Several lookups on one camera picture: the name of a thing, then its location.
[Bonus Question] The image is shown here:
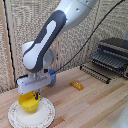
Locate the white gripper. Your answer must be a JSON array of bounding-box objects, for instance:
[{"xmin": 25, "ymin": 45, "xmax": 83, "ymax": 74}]
[{"xmin": 16, "ymin": 71, "xmax": 52, "ymax": 103}]

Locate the yellow cup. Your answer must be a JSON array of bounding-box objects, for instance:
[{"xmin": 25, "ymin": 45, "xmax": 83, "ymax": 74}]
[{"xmin": 18, "ymin": 92, "xmax": 42, "ymax": 114}]

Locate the white floral-rimmed plate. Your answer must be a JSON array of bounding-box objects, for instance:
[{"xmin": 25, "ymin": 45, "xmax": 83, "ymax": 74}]
[{"xmin": 7, "ymin": 97, "xmax": 56, "ymax": 128}]

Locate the orange block with white stripes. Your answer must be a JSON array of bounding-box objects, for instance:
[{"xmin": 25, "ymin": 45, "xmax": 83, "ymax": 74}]
[{"xmin": 69, "ymin": 80, "xmax": 85, "ymax": 91}]

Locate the black toaster oven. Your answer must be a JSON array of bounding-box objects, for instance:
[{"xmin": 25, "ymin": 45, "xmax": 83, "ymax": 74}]
[{"xmin": 91, "ymin": 37, "xmax": 128, "ymax": 80}]

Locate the wooden frame post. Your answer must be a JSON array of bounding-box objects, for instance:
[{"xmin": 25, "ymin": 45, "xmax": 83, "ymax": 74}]
[{"xmin": 0, "ymin": 0, "xmax": 17, "ymax": 92}]

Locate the black wire oven rack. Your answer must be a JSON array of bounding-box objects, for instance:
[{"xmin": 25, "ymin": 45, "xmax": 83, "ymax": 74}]
[{"xmin": 79, "ymin": 63, "xmax": 112, "ymax": 85}]

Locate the black cable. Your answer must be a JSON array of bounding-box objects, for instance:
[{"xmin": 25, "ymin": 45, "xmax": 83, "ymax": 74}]
[{"xmin": 54, "ymin": 0, "xmax": 126, "ymax": 74}]

